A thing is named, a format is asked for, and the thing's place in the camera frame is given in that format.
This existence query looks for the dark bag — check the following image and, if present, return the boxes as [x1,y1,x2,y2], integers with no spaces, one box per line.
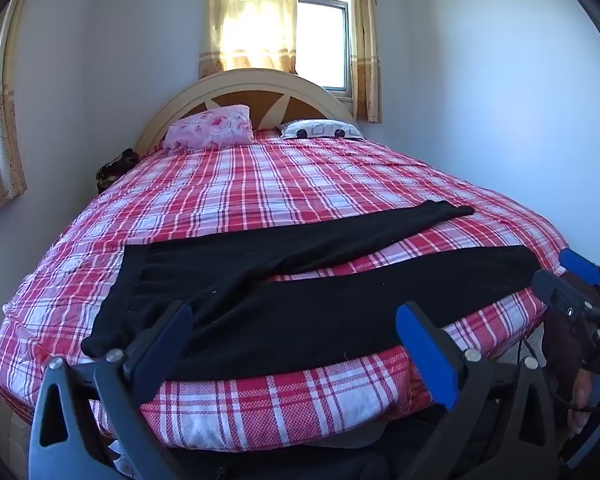
[96,148,140,195]

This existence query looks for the black pants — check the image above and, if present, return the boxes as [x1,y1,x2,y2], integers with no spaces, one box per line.
[81,200,543,382]

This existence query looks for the white patterned pillow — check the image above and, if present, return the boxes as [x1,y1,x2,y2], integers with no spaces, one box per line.
[278,119,365,141]

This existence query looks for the red plaid bed sheet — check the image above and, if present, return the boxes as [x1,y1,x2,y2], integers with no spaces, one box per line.
[0,129,571,453]

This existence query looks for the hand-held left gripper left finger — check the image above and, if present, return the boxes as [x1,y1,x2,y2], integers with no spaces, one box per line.
[28,301,196,480]

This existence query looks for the black cable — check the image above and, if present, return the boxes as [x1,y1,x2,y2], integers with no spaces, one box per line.
[517,337,593,413]

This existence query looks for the person's right hand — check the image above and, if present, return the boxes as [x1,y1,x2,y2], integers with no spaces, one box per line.
[571,371,600,436]

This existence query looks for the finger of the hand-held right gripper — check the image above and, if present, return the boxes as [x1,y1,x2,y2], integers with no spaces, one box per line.
[560,249,600,286]
[532,270,598,321]

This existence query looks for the beige wooden headboard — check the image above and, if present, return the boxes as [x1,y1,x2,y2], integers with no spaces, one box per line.
[134,68,357,158]

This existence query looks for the wide yellow curtain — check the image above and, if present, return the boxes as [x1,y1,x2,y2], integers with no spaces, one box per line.
[198,0,299,80]

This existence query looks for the pink floral pillow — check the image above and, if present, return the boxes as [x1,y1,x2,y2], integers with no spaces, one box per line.
[163,104,254,151]

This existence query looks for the dark maroon cloth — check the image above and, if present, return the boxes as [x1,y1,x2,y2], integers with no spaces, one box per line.
[542,307,585,411]

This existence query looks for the window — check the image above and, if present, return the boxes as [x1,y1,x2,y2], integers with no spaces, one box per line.
[296,0,353,101]

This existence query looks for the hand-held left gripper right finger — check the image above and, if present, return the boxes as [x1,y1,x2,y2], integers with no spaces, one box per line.
[395,302,561,480]

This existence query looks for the long beige side curtain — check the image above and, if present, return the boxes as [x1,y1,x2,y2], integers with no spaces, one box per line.
[0,0,33,211]

